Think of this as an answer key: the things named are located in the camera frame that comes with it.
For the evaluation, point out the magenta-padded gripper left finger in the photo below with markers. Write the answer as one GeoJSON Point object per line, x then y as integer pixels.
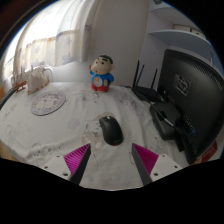
{"type": "Point", "coordinates": [76, 159]}

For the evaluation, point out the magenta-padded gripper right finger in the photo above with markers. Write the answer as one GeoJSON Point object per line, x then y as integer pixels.
{"type": "Point", "coordinates": [146, 159]}

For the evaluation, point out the black computer mouse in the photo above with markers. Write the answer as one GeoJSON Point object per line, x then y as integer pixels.
{"type": "Point", "coordinates": [111, 130]}

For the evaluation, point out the white printed tablecloth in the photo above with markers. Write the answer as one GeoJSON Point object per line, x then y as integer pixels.
{"type": "Point", "coordinates": [66, 133]}

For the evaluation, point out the red flat box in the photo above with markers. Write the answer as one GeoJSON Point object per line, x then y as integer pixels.
{"type": "Point", "coordinates": [210, 152]}

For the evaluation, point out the black router with antennas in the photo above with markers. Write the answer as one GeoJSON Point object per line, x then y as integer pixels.
{"type": "Point", "coordinates": [148, 93]}

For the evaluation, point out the black computer monitor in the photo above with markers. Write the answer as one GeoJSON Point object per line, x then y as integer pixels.
{"type": "Point", "coordinates": [196, 100]}

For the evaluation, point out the white cloth-covered jug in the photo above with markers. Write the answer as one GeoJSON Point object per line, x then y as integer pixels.
{"type": "Point", "coordinates": [37, 81]}

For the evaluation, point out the cartoon boy figurine clock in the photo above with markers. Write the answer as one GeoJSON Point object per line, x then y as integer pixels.
{"type": "Point", "coordinates": [101, 75]}

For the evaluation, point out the wooden model ship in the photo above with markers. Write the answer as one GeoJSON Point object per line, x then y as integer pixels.
{"type": "Point", "coordinates": [20, 85]}

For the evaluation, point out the black keyboard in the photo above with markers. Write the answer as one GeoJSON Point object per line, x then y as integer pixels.
{"type": "Point", "coordinates": [6, 97]}

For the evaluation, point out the white star-print curtain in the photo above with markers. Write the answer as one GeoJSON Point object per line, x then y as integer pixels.
{"type": "Point", "coordinates": [56, 40]}

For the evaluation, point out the white wall shelf unit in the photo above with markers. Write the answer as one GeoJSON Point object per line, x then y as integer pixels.
{"type": "Point", "coordinates": [176, 36]}

